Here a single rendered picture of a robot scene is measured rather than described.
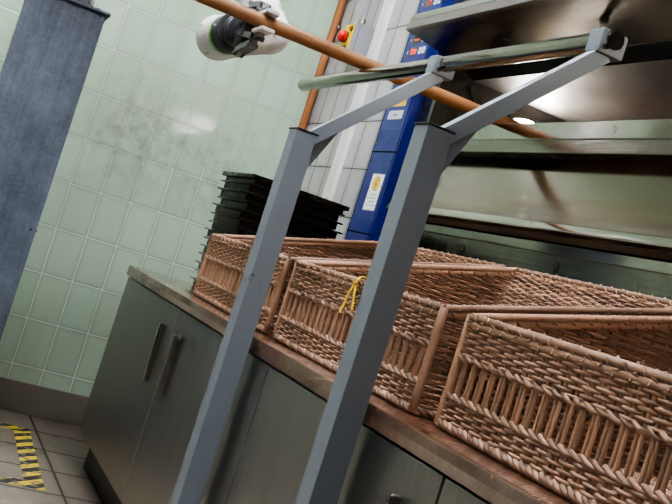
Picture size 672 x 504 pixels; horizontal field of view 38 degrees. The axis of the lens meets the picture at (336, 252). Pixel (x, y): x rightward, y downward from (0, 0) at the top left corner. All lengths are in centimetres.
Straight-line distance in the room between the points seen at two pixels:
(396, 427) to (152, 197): 218
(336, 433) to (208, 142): 217
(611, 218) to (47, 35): 152
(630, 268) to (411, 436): 74
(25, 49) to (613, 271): 158
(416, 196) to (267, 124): 217
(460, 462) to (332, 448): 24
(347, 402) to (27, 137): 158
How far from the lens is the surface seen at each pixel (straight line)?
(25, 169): 268
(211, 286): 227
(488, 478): 107
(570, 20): 215
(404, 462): 123
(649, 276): 179
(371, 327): 128
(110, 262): 331
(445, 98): 230
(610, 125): 202
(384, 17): 315
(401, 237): 128
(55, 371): 335
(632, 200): 189
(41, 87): 268
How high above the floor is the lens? 73
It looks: 1 degrees up
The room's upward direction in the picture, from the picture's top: 18 degrees clockwise
